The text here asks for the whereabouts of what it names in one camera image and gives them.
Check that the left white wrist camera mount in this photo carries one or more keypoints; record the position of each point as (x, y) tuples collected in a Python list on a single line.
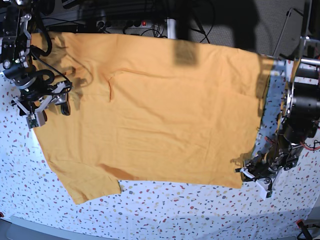
[(264, 183)]

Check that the white vertical pole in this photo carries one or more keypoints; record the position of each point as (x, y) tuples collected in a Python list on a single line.
[(171, 28)]

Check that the orange yellow T-shirt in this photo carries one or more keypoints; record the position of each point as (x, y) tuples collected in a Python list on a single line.
[(151, 109)]

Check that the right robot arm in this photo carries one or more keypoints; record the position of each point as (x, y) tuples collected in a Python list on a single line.
[(24, 38)]

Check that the red black clamp right corner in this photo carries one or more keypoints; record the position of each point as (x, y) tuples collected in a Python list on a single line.
[(303, 231)]

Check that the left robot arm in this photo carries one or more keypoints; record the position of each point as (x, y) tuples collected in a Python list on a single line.
[(299, 117)]

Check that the power strip with red switch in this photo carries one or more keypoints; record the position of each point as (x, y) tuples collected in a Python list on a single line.
[(124, 23)]

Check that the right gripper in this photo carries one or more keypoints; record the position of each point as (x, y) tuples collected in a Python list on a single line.
[(39, 95)]

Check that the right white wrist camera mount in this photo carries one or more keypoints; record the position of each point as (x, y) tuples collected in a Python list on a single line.
[(35, 115)]

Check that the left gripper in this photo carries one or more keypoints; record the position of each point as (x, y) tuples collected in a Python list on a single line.
[(263, 167)]

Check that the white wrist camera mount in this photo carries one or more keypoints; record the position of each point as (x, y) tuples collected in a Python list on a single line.
[(35, 115), (264, 183)]

